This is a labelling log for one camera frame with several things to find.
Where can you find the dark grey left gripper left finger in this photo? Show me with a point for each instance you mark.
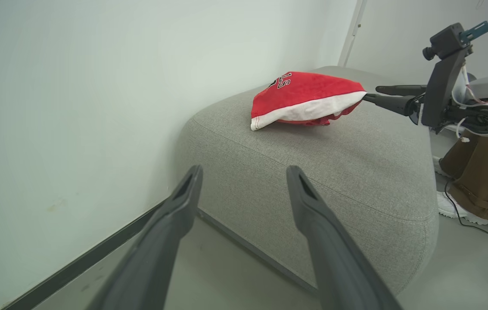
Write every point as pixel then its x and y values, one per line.
pixel 153 258

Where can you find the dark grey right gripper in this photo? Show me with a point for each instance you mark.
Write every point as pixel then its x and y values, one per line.
pixel 442 94

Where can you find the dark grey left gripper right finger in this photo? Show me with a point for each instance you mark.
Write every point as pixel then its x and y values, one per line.
pixel 334 262

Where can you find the red and white jersey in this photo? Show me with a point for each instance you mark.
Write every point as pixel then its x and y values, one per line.
pixel 304 92

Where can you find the dark grey baseboard strip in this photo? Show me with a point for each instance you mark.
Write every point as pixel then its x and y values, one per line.
pixel 76 267

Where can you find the white shoe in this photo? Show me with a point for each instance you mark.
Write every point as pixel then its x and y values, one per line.
pixel 452 209
pixel 438 165

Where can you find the grey fabric ottoman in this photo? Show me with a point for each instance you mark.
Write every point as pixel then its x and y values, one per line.
pixel 312 172

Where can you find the person in brown trousers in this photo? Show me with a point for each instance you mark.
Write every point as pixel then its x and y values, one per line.
pixel 485 176

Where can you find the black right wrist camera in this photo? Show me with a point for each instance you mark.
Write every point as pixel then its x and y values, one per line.
pixel 446 41

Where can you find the white vertical frame post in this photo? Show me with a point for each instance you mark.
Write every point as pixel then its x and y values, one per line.
pixel 351 34

